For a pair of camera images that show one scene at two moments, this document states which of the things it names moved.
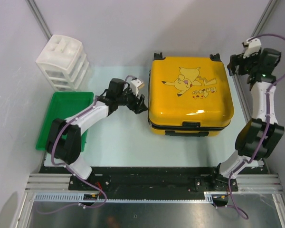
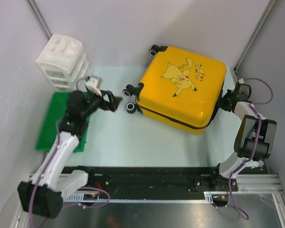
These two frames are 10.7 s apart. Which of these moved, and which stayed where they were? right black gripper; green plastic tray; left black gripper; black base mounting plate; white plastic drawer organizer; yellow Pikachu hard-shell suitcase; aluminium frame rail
Moved: right black gripper; yellow Pikachu hard-shell suitcase; left black gripper
Stayed: green plastic tray; aluminium frame rail; black base mounting plate; white plastic drawer organizer
